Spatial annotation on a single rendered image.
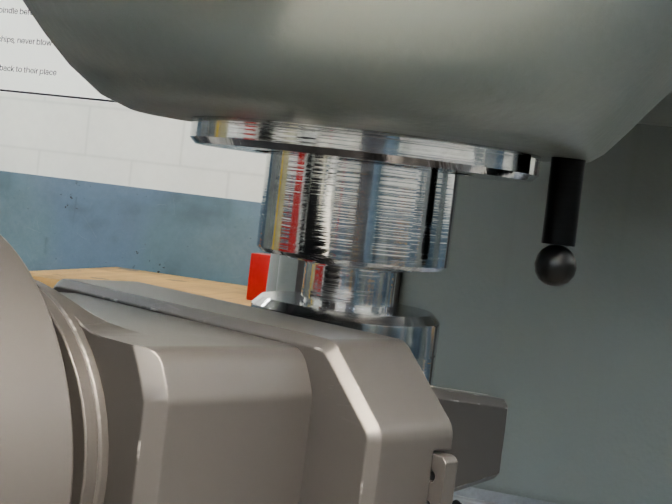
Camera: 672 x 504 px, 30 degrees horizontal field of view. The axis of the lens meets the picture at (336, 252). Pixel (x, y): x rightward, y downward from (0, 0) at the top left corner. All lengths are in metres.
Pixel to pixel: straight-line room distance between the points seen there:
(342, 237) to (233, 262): 4.60
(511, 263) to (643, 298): 0.07
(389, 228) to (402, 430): 0.06
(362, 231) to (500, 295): 0.40
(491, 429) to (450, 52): 0.12
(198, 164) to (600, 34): 4.75
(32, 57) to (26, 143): 0.35
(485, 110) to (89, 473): 0.10
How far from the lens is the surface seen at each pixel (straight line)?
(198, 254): 4.95
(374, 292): 0.30
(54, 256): 5.26
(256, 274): 4.24
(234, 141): 0.28
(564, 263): 0.29
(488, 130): 0.25
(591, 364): 0.68
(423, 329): 0.30
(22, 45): 5.41
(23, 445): 0.20
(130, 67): 0.25
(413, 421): 0.24
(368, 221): 0.29
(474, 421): 0.31
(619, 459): 0.68
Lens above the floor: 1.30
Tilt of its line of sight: 3 degrees down
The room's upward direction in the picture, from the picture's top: 7 degrees clockwise
